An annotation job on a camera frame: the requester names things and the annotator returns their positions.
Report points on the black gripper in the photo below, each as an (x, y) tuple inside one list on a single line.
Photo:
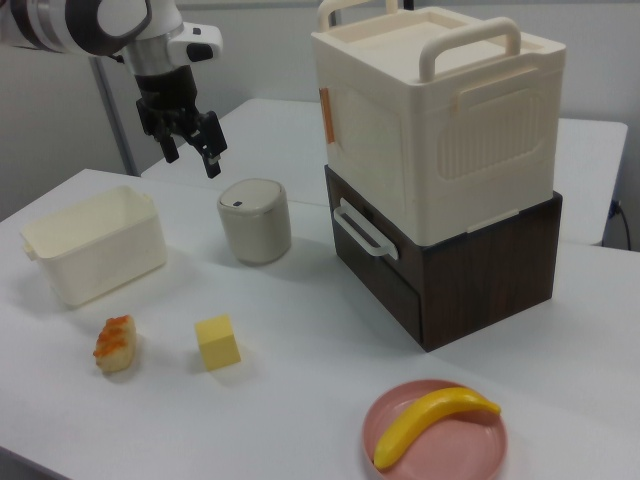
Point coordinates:
[(167, 92)]

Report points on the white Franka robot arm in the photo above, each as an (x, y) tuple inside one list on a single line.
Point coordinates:
[(75, 25)]

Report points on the cream plastic storage box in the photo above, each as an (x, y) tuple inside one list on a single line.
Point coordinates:
[(375, 100)]

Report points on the small beige trash can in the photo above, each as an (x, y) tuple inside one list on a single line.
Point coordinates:
[(255, 225)]

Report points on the white open plastic bin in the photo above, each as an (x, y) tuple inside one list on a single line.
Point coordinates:
[(115, 260)]

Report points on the yellow block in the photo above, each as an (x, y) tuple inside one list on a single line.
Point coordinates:
[(217, 345)]

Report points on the toy bread with orange topping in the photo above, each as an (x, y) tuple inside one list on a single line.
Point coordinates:
[(116, 345)]

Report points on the dark wood drawer cabinet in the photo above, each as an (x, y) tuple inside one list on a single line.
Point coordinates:
[(475, 280)]

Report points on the yellow toy banana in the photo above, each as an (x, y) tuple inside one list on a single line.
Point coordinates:
[(425, 417)]

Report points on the pink plate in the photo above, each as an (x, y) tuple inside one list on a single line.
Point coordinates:
[(450, 445)]

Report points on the grey metal partition post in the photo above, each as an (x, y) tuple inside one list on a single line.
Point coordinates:
[(115, 120)]

